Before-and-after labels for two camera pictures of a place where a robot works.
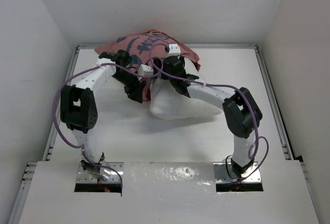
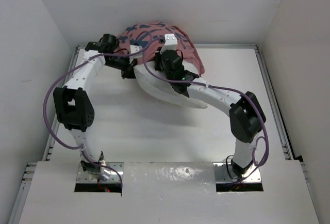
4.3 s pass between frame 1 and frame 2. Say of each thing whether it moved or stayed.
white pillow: moved
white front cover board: stayed
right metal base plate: stayed
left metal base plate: stayed
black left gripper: moved
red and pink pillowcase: moved
